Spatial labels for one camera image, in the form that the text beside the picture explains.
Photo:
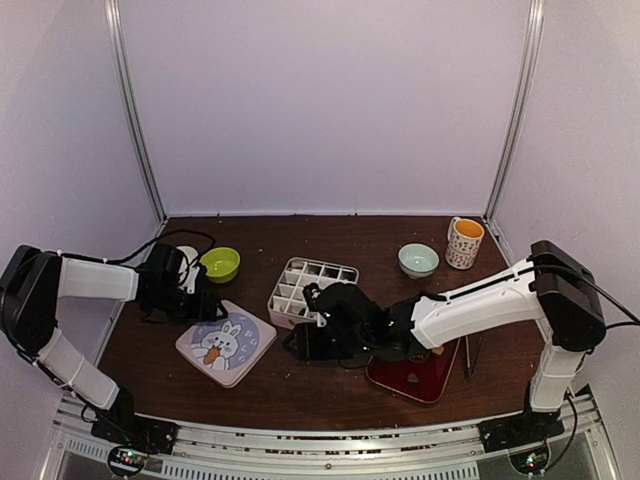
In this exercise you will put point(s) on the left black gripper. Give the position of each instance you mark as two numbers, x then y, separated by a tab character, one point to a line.
198	314

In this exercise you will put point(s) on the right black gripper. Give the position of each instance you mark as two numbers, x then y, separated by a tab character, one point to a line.
307	347

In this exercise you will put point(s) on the bunny picture tin lid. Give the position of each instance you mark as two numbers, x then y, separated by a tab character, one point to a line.
226	350

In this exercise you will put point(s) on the metal tongs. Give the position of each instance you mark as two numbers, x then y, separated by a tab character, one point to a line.
472	349

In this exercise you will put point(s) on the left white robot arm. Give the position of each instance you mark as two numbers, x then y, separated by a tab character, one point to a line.
33	285

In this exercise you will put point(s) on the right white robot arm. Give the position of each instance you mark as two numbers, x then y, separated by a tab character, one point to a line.
549	284

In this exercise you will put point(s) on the dark red chocolate tray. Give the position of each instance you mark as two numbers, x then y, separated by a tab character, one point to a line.
421	378

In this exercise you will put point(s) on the black white small bowl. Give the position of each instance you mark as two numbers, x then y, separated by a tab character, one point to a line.
190	253

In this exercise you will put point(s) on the lime green bowl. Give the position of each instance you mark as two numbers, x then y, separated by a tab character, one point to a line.
221	264

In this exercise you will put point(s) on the pale blue ceramic bowl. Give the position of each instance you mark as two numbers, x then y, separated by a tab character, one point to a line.
417	260

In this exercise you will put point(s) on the floral mug orange inside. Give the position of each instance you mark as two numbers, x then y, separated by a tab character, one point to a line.
464	238

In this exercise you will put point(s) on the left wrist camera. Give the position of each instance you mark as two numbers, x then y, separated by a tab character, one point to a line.
191	277

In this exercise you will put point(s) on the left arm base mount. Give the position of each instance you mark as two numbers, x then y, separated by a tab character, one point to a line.
133	448

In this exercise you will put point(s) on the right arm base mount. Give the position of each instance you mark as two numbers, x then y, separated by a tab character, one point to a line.
524	437

